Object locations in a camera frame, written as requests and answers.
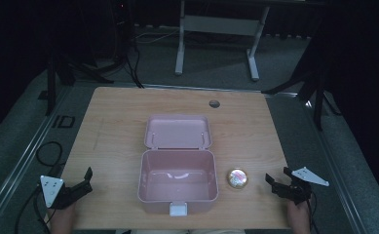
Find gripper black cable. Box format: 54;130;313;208
14;166;64;234
305;191;320;234

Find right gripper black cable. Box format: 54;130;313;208
305;191;320;234

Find pink plastic box with lid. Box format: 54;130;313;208
136;113;219;217

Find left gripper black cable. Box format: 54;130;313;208
14;166;64;234

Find round gold tin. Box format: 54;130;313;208
226;167;249;190

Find white desk frame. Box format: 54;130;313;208
174;0;271;82

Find metal floor rail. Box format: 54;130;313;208
302;94;371;234
0;85;76;230

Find black metal stand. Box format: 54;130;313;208
37;42;115;117
262;28;343;132

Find person's right hand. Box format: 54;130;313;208
286;198;312;234

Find white floor cable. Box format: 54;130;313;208
133;29;180;45

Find black looped cable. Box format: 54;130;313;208
35;140;64;169

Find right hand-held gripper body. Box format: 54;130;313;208
272;166;330;206

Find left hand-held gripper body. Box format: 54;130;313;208
39;175;85;210

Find black floor cables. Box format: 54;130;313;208
124;38;145;90

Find person's left hand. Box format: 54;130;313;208
46;204;77;234

